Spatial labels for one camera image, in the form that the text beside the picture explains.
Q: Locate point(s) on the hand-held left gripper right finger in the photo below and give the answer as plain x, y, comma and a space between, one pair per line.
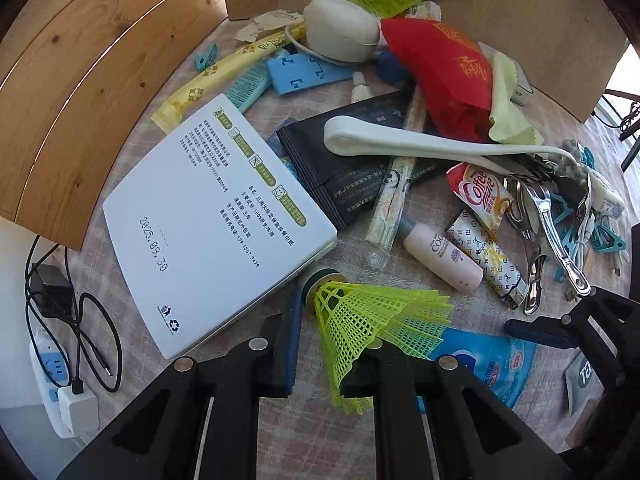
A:
390, 385

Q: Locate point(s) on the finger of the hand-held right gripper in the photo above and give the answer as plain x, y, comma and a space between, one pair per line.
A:
537, 331

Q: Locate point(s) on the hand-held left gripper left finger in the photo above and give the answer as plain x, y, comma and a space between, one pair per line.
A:
295, 320

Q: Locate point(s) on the yellow plastic shuttlecock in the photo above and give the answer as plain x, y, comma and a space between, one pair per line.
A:
370, 320

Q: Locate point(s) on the pink plaid cloth desktop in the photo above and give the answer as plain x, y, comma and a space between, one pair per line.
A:
310, 440

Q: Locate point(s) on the blue wet wipes packet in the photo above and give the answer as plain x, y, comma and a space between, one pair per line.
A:
495, 365

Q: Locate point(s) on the grey sachet with dark circle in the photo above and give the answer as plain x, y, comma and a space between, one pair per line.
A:
582, 385

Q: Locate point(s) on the patterned lighter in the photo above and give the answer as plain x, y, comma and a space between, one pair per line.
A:
487, 255

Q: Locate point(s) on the silver metal clamp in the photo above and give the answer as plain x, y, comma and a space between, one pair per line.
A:
522, 200
562, 240

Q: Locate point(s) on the teal clothes peg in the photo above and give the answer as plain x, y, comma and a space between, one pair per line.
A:
607, 240
587, 157
561, 217
206, 56

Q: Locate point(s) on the small beige cosmetic bottle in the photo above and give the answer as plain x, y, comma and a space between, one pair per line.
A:
440, 255

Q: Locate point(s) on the flat white printed box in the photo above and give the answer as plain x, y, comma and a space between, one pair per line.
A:
210, 220

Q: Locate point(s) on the black printed sachet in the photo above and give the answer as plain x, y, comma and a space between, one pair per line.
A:
345, 180

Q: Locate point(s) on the red coffee sachet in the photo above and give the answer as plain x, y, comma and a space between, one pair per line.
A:
480, 192

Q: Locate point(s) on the wrapped chopsticks packet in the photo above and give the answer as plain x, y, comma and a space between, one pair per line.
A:
392, 195

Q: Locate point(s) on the grey ball cluster toy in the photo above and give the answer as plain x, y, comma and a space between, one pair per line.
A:
567, 162

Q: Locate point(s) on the white shoehorn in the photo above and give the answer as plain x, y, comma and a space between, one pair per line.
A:
400, 137

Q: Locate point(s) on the pale yellow cleaning cloth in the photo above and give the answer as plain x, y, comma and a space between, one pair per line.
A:
510, 105

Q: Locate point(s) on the white plug adapter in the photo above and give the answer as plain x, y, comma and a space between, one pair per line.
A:
77, 410

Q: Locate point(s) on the small white vial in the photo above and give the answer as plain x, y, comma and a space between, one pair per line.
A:
360, 89

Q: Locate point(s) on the black power adapter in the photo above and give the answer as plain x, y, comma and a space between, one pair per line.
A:
50, 290

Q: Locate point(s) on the light blue card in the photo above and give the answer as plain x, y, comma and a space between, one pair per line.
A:
307, 72

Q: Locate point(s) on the small white box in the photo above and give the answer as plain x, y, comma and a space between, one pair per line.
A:
520, 82

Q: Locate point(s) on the white power strip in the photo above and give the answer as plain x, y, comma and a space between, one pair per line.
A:
45, 365

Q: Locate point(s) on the long yellow patterned sachet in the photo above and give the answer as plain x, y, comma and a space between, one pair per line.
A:
220, 72

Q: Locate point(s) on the red plastic bag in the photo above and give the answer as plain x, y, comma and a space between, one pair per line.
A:
440, 70

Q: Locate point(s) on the beige round pouch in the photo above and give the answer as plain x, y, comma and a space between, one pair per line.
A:
340, 27

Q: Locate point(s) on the torn beige paper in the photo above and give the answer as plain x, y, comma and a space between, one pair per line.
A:
267, 24

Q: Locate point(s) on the upright wooden board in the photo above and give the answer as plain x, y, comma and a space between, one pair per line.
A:
525, 25

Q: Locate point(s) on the curved wooden panel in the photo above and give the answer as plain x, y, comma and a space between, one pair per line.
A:
90, 90

